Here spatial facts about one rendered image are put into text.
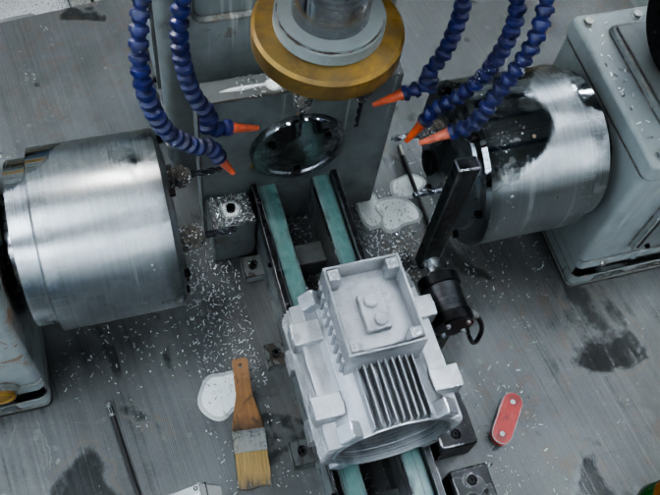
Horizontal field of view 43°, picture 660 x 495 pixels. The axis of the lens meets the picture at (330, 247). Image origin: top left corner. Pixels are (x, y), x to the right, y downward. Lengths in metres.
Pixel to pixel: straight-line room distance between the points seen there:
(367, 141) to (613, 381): 0.56
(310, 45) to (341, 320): 0.32
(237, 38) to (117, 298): 0.42
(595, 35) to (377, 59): 0.46
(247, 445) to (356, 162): 0.48
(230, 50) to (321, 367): 0.49
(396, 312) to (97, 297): 0.38
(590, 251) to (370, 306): 0.50
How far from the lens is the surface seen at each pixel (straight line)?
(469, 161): 1.02
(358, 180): 1.42
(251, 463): 1.29
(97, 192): 1.07
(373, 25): 0.98
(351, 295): 1.05
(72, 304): 1.10
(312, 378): 1.05
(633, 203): 1.31
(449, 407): 1.04
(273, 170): 1.31
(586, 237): 1.40
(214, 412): 1.31
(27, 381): 1.27
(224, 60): 1.28
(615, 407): 1.45
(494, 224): 1.20
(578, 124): 1.22
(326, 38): 0.95
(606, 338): 1.49
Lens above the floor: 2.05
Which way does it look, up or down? 61 degrees down
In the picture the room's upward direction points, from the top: 12 degrees clockwise
